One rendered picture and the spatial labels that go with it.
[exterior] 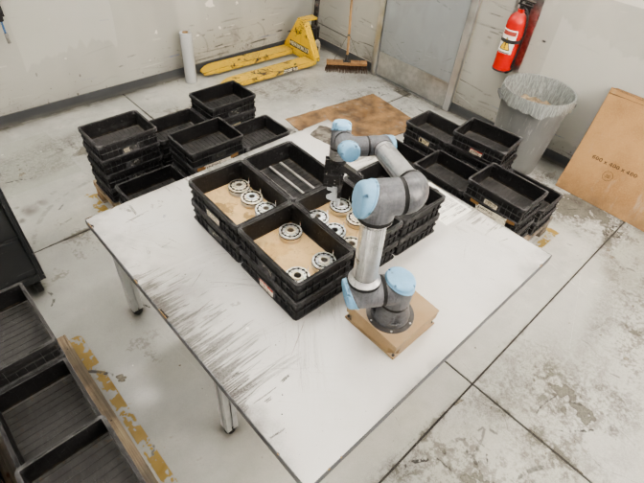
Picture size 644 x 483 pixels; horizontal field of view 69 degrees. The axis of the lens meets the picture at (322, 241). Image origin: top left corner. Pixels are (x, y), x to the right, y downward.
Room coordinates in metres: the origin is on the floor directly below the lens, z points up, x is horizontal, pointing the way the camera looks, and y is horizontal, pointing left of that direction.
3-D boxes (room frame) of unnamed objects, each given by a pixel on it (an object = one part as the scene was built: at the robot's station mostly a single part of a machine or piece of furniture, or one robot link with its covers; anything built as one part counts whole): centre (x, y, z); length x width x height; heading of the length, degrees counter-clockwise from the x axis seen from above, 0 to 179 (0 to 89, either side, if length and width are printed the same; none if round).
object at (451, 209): (1.99, -0.59, 0.70); 0.33 x 0.23 x 0.01; 47
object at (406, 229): (1.78, -0.31, 0.87); 0.40 x 0.30 x 0.11; 45
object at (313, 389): (1.63, 0.01, 0.35); 1.60 x 1.60 x 0.70; 47
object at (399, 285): (1.13, -0.29, 0.96); 0.13 x 0.12 x 0.14; 105
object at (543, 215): (2.66, -1.38, 0.26); 0.40 x 0.30 x 0.23; 47
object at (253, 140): (2.88, 0.54, 0.31); 0.40 x 0.30 x 0.34; 137
